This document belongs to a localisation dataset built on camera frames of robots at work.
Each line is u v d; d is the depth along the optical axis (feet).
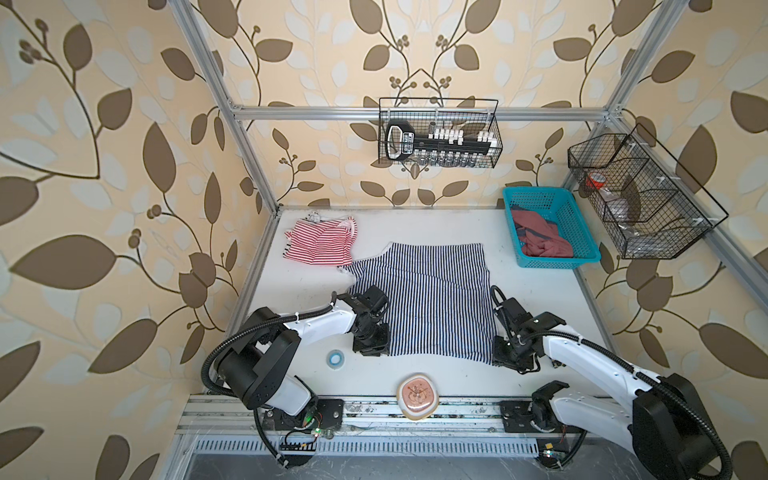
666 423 1.33
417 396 2.47
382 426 2.42
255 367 1.43
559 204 3.78
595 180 2.89
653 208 2.38
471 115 2.99
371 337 2.43
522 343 2.00
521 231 3.59
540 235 3.58
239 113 3.00
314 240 3.49
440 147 2.75
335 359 2.77
